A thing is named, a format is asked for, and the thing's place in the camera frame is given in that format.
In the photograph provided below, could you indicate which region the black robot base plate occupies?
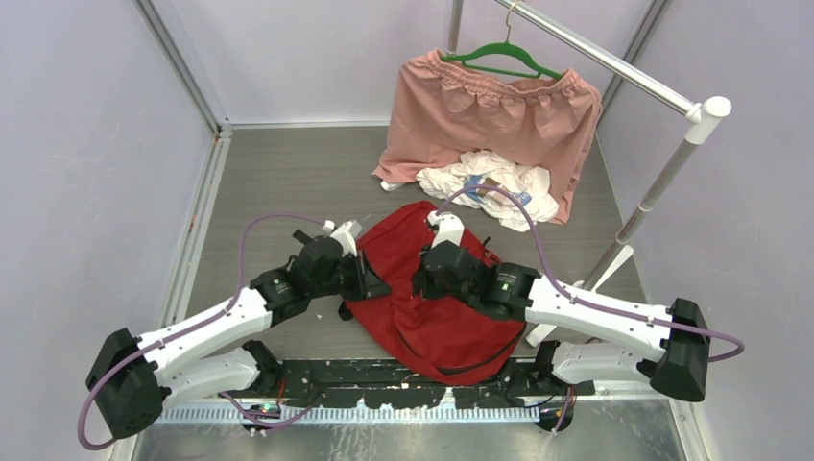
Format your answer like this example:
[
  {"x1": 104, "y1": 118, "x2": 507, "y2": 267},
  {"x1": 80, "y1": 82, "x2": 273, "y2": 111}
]
[{"x1": 228, "y1": 357, "x2": 566, "y2": 409}]

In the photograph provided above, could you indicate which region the pink skirt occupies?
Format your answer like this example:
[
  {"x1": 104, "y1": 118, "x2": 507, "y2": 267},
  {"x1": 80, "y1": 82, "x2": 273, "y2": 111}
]
[{"x1": 372, "y1": 50, "x2": 602, "y2": 225}]

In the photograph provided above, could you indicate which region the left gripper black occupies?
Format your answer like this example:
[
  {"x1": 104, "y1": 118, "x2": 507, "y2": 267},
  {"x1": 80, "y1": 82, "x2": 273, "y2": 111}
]
[{"x1": 309, "y1": 248, "x2": 392, "y2": 302}]

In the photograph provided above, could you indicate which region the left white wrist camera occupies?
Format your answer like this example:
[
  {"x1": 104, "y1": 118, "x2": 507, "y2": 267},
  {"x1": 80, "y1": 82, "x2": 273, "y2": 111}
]
[{"x1": 322, "y1": 220, "x2": 362, "y2": 256}]

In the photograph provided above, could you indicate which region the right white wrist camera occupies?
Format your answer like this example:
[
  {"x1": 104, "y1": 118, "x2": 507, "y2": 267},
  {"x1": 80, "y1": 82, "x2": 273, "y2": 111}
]
[{"x1": 426, "y1": 210, "x2": 466, "y2": 248}]

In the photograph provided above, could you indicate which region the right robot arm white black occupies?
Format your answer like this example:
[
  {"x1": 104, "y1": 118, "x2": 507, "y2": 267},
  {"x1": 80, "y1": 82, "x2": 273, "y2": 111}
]
[{"x1": 413, "y1": 241, "x2": 710, "y2": 402}]

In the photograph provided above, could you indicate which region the silver white clothes rack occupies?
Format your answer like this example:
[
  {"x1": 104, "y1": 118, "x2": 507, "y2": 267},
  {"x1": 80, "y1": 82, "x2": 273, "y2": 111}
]
[{"x1": 444, "y1": 0, "x2": 733, "y2": 349}]

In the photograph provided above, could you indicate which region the green clothes hanger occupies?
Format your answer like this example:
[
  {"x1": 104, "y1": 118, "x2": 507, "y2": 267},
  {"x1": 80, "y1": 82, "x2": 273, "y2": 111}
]
[{"x1": 441, "y1": 1, "x2": 563, "y2": 81}]

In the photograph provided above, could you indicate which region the purple cable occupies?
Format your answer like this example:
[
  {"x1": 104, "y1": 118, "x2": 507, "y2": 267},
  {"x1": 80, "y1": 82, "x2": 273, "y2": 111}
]
[
  {"x1": 427, "y1": 184, "x2": 747, "y2": 364},
  {"x1": 77, "y1": 213, "x2": 338, "y2": 451}
]

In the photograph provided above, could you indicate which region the white crumpled cloth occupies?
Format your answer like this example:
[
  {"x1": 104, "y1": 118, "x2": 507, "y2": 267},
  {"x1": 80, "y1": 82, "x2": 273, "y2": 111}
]
[{"x1": 417, "y1": 150, "x2": 559, "y2": 232}]

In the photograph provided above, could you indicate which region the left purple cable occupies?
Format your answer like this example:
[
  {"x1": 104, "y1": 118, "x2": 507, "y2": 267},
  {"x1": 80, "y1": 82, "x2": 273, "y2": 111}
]
[{"x1": 77, "y1": 213, "x2": 338, "y2": 451}]

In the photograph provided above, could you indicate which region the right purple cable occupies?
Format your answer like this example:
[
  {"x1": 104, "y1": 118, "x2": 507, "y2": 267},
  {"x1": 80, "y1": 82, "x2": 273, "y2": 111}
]
[{"x1": 427, "y1": 184, "x2": 747, "y2": 364}]

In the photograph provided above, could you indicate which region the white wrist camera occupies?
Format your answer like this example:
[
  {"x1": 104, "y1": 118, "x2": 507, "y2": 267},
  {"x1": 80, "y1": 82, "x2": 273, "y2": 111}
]
[
  {"x1": 426, "y1": 210, "x2": 466, "y2": 248},
  {"x1": 322, "y1": 220, "x2": 362, "y2": 256}
]

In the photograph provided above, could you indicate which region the red backpack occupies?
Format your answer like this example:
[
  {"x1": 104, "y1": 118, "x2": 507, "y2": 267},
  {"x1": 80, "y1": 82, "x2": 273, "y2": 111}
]
[{"x1": 339, "y1": 201, "x2": 526, "y2": 386}]

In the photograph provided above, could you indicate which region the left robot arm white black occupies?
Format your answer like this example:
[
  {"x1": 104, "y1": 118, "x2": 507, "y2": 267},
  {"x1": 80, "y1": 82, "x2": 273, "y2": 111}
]
[{"x1": 80, "y1": 222, "x2": 391, "y2": 441}]

